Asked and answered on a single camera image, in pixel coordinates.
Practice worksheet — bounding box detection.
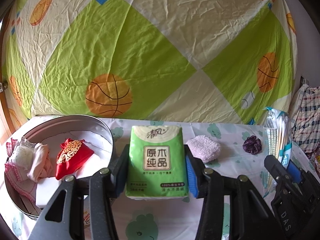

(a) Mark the brown wooden door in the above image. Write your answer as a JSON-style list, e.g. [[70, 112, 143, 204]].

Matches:
[[1, 11, 16, 145]]

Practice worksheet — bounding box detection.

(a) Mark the green tissue pack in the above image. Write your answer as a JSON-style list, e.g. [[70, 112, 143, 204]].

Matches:
[[125, 126, 189, 200]]

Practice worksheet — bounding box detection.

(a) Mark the round cookie tin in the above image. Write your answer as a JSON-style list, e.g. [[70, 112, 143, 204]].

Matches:
[[5, 115, 116, 220]]

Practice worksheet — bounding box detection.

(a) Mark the pale pink soft cloth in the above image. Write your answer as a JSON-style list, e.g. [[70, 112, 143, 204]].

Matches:
[[27, 143, 53, 183]]

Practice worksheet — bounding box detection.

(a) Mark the pink crochet-edged cloth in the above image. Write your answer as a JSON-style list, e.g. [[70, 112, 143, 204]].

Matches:
[[4, 139, 36, 203]]

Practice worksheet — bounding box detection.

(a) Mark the white sponge block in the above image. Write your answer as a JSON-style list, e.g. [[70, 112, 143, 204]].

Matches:
[[35, 177, 61, 209]]

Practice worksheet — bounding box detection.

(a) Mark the clear plastic item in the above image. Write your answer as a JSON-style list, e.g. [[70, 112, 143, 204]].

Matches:
[[9, 137, 36, 170]]

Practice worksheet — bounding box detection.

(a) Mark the plaid checked cloth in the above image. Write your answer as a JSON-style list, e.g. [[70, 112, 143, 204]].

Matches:
[[289, 84, 319, 153]]

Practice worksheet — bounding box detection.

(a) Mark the brass door knob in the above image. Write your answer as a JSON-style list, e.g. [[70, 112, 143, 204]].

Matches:
[[0, 81, 8, 93]]

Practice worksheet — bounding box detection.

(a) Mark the cotton swab pack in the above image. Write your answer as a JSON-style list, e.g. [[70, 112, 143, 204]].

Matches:
[[262, 106, 294, 197]]

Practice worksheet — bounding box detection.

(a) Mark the red gold drawstring pouch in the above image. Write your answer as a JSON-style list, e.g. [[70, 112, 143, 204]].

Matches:
[[55, 138, 94, 180]]

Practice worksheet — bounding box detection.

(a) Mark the fluffy pink cloth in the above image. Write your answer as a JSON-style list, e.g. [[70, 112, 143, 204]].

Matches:
[[187, 135, 221, 164]]

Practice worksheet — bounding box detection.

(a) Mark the green cream basketball sheet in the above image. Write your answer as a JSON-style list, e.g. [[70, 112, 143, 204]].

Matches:
[[1, 0, 297, 128]]

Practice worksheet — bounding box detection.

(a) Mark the dark purple scrunchie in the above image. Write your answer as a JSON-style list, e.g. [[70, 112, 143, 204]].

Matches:
[[242, 135, 262, 155]]

